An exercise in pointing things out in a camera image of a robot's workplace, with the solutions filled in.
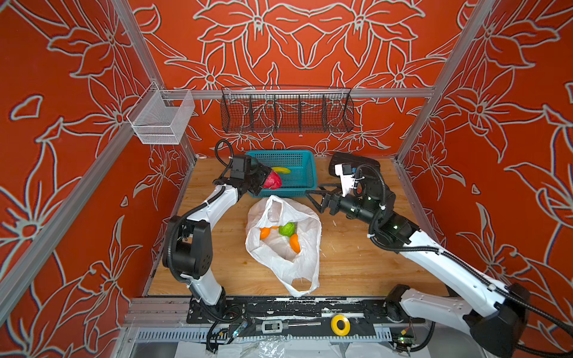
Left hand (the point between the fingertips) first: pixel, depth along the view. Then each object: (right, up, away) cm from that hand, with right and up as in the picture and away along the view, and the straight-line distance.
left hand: (269, 171), depth 89 cm
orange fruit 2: (+10, -28, -7) cm, 30 cm away
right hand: (+14, -6, -25) cm, 29 cm away
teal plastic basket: (+15, -3, +22) cm, 27 cm away
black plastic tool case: (+42, +6, +19) cm, 46 cm away
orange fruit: (-2, -25, -1) cm, 25 cm away
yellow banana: (+5, +1, +23) cm, 24 cm away
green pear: (+8, -23, -2) cm, 25 cm away
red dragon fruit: (+2, -4, -3) cm, 6 cm away
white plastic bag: (+12, -22, -5) cm, 26 cm away
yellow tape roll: (+22, -49, -19) cm, 58 cm away
